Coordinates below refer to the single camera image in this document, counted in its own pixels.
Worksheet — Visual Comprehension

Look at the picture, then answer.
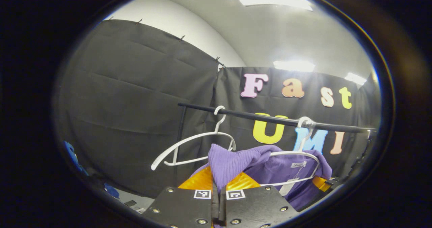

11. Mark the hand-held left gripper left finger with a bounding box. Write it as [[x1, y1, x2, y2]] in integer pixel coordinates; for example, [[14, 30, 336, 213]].
[[142, 166, 220, 228]]

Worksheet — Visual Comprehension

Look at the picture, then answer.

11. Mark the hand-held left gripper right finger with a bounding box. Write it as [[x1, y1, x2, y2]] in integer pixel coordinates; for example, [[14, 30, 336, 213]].
[[219, 172, 299, 228]]

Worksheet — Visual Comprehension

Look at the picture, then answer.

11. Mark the white clothes hanger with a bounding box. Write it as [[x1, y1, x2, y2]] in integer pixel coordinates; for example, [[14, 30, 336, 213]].
[[260, 117, 321, 188], [151, 106, 237, 171]]

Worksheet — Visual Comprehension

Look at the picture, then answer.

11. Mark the purple ribbed garment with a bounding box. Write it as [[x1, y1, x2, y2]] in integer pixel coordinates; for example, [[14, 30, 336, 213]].
[[192, 144, 333, 211]]

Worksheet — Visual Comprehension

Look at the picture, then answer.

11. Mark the white empty clothes hanger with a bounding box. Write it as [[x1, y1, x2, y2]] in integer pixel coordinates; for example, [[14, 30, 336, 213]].
[[151, 106, 237, 171]]

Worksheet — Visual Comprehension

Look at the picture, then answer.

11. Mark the black metal clothes rack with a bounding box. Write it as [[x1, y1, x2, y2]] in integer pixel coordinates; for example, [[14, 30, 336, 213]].
[[174, 102, 377, 188]]

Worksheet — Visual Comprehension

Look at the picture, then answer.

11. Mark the black backdrop cloth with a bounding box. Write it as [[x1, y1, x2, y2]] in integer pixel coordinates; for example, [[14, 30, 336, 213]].
[[54, 19, 382, 198]]

